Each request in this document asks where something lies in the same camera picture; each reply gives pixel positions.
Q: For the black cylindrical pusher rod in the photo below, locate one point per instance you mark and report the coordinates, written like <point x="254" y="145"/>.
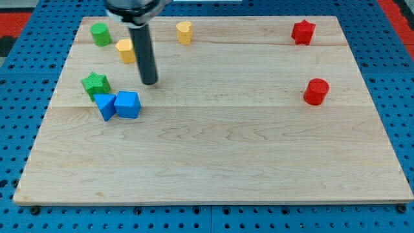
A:
<point x="145" y="58"/>

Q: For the yellow hexagon block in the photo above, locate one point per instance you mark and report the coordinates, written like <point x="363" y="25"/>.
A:
<point x="126" y="51"/>

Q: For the blue cube block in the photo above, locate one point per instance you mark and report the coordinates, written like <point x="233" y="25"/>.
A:
<point x="127" y="104"/>

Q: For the blue triangle block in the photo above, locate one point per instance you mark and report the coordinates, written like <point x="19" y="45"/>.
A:
<point x="105" y="104"/>

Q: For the yellow heart block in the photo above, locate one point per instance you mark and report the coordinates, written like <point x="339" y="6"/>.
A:
<point x="184" y="32"/>

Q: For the green star block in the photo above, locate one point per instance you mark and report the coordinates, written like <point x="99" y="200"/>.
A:
<point x="95" y="84"/>

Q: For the green cylinder block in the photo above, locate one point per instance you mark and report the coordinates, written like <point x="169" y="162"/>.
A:
<point x="100" y="34"/>

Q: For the wooden board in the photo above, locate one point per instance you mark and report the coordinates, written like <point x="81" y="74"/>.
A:
<point x="226" y="123"/>

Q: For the red star block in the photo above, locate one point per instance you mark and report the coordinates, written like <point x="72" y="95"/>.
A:
<point x="303" y="32"/>

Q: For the red cylinder block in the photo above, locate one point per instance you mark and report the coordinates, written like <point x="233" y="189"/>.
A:
<point x="316" y="91"/>

